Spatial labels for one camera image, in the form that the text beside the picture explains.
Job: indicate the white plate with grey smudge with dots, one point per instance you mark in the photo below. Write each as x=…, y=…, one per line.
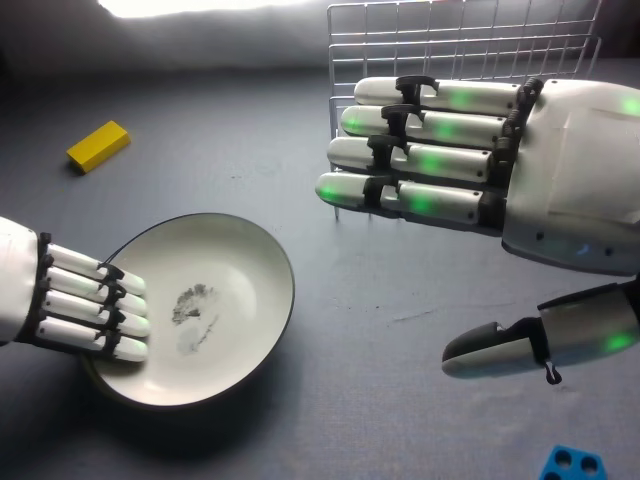
x=225, y=260

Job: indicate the grey table cloth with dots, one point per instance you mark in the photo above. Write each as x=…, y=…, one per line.
x=350, y=400

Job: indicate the yellow rectangular block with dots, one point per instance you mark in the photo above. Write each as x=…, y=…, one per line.
x=97, y=147

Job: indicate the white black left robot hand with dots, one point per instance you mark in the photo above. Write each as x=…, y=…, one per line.
x=70, y=305

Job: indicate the blue block with holes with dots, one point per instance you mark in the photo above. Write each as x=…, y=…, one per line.
x=570, y=465

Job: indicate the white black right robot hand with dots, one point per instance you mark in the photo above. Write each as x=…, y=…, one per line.
x=565, y=165

